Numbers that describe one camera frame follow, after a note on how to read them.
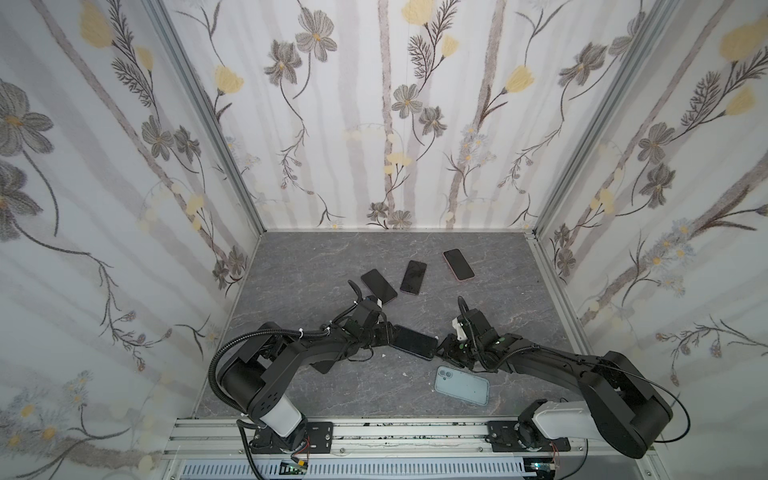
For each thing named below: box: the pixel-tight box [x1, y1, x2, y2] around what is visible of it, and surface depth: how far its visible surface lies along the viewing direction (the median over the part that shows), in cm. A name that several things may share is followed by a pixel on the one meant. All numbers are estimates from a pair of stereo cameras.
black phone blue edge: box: [443, 248, 475, 281], surface depth 113 cm
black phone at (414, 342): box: [390, 324, 438, 361], surface depth 91 cm
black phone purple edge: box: [360, 269, 398, 304], surface depth 106 cm
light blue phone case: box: [434, 365, 490, 406], surface depth 85 cm
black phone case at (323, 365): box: [309, 360, 336, 374], surface depth 88 cm
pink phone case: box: [442, 248, 476, 282], surface depth 112 cm
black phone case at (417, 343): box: [390, 324, 438, 361], surface depth 91 cm
